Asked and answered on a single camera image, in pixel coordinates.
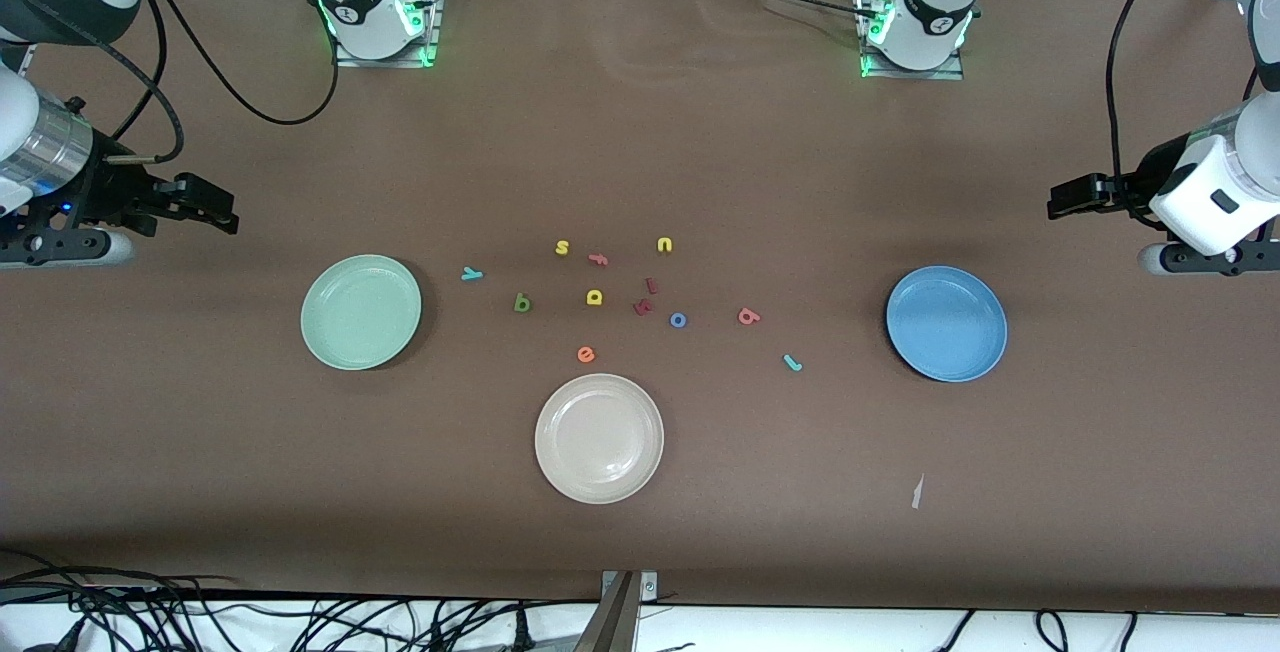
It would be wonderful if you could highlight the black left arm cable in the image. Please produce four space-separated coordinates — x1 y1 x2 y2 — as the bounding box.
1104 0 1263 228

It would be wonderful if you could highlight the beige plate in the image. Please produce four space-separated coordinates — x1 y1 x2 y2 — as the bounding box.
534 373 665 505

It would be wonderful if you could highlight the brown table cover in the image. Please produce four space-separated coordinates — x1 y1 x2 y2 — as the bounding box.
0 0 1280 615

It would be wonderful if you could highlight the green plate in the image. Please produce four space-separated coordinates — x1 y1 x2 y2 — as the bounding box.
301 254 423 371

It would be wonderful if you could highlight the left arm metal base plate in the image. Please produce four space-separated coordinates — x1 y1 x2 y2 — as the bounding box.
857 0 967 82

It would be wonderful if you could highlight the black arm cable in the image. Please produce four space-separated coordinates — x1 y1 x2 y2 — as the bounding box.
1104 0 1263 228
95 0 341 168

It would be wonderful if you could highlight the blue plate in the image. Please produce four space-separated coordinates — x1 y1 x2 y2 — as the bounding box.
886 265 1008 383

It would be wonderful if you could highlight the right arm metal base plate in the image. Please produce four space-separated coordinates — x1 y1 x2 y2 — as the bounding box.
333 0 442 69

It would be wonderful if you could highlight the small metal bracket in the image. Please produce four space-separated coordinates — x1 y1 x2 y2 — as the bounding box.
600 570 659 604

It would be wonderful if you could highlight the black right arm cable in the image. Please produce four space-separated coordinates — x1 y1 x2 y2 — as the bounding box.
95 0 341 168

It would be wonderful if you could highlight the grey metal beam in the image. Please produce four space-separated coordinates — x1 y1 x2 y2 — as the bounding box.
572 572 641 652

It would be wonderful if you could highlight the black cable tangle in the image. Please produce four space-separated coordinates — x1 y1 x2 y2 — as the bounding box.
0 547 601 652

